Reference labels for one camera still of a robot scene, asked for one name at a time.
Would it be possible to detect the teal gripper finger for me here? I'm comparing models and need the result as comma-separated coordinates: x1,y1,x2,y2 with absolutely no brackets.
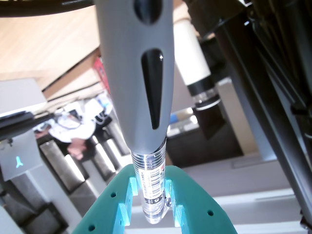
164,165,239,234
71,164,138,234

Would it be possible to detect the grey grip clear pen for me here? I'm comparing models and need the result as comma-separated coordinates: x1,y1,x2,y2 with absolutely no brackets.
94,0,175,225

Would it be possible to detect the person in white shirt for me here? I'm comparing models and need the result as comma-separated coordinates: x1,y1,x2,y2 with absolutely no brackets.
34,98,115,161

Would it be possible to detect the grey box with teal logo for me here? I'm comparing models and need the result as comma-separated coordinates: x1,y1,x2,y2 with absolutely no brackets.
0,133,44,182

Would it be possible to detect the red box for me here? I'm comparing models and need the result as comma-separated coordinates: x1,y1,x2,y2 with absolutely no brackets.
93,56,110,95

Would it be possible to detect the white cylindrical bottle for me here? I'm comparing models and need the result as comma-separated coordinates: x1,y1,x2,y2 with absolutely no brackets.
173,19,221,112

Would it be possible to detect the black metal frame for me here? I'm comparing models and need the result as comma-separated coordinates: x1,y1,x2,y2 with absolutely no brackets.
190,0,312,234

